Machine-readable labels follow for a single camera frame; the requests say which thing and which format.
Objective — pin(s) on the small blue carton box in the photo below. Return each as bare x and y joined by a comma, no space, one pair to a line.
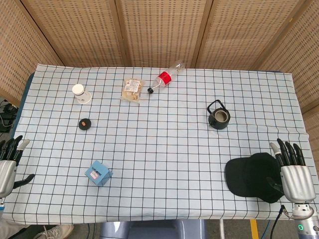
96,173

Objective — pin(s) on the clear bottle with red label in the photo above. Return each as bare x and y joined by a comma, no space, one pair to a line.
165,77

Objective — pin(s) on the white paper cup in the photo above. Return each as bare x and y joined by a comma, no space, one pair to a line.
83,97

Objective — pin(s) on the black cast iron teapot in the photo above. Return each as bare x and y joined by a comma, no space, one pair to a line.
214,123

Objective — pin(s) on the black baseball cap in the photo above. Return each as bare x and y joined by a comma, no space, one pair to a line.
249,176

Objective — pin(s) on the blue checkered tablecloth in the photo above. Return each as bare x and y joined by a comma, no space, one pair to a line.
159,149

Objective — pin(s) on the black round puck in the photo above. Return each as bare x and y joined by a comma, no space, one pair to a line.
84,124

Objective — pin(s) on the beige trouser leg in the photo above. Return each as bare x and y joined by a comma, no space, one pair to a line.
12,230

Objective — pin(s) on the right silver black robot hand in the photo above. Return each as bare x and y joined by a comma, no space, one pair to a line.
297,181

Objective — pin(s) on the clear snack packet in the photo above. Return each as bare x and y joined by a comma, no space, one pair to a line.
132,89

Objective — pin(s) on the white table leg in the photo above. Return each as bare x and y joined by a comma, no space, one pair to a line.
221,230

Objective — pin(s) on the white sneaker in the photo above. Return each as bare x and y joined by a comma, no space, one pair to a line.
53,232

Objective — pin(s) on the woven wooden screen panel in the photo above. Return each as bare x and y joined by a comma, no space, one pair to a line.
15,49
74,32
306,62
162,32
244,32

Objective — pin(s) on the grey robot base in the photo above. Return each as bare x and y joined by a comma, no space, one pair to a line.
154,230

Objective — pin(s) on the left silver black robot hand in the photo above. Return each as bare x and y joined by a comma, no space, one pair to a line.
7,171

